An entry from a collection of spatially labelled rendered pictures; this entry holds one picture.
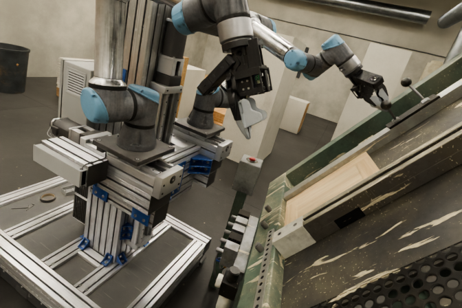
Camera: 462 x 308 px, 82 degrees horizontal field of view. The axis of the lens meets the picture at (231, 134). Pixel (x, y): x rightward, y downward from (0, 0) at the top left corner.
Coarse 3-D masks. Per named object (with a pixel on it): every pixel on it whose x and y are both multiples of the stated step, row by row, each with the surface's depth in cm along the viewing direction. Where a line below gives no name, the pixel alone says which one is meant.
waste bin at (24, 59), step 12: (0, 48) 366; (12, 48) 410; (24, 48) 411; (0, 60) 373; (12, 60) 380; (24, 60) 394; (0, 72) 380; (12, 72) 387; (24, 72) 402; (0, 84) 386; (12, 84) 393; (24, 84) 411
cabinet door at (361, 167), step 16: (352, 160) 112; (368, 160) 102; (336, 176) 110; (352, 176) 101; (368, 176) 92; (304, 192) 119; (320, 192) 108; (336, 192) 99; (288, 208) 116; (304, 208) 107
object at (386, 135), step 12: (456, 84) 99; (444, 96) 98; (456, 96) 98; (432, 108) 100; (408, 120) 103; (420, 120) 102; (384, 132) 108; (396, 132) 106; (360, 144) 114; (372, 144) 109; (384, 144) 108; (348, 156) 113; (324, 168) 119; (336, 168) 115; (312, 180) 119; (288, 192) 126
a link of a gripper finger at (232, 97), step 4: (228, 92) 57; (232, 92) 57; (228, 96) 57; (232, 96) 56; (236, 96) 57; (228, 100) 57; (232, 100) 57; (236, 100) 57; (232, 104) 57; (236, 104) 57; (232, 108) 57; (236, 108) 58; (232, 112) 58; (236, 112) 58; (236, 116) 58; (240, 116) 58; (236, 120) 59
